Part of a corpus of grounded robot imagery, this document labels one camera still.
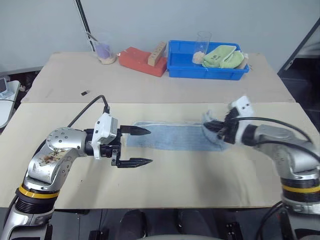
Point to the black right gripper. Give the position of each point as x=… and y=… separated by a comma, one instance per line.
x=229, y=131

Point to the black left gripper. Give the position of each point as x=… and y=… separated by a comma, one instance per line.
x=106, y=150

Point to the light blue towel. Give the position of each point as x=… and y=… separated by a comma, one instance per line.
x=172, y=137

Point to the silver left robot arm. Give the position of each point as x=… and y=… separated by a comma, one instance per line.
x=62, y=142

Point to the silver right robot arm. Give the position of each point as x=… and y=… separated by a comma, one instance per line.
x=277, y=141

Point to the blue plastic bin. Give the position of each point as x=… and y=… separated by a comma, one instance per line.
x=180, y=68

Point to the plain green cloth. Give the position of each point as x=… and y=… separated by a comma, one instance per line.
x=236, y=60

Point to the green cloth with white trim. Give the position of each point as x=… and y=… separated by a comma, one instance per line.
x=217, y=56

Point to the beige crumbly lump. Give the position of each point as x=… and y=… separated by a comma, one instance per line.
x=198, y=58

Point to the small black clip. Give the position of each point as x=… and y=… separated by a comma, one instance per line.
x=84, y=93

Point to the dark rounded shape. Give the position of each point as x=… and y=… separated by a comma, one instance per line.
x=135, y=225

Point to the tall clear glass beaker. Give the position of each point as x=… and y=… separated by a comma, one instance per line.
x=203, y=42

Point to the wooden block with holes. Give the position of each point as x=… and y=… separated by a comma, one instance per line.
x=156, y=55

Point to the wide clear glass beaker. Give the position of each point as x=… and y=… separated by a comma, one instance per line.
x=106, y=56

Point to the purple cloth wad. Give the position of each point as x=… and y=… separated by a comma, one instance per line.
x=103, y=49

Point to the white desktop device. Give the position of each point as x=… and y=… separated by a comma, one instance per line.
x=7, y=100

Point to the black gooseneck pole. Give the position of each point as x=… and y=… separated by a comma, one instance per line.
x=83, y=17

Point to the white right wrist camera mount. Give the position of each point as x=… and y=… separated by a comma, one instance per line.
x=243, y=106

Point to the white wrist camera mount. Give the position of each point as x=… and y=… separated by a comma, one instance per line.
x=103, y=125
x=243, y=106

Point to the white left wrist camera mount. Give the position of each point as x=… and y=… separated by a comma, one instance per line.
x=103, y=125

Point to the dark metal frame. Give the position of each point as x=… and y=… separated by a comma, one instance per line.
x=300, y=50

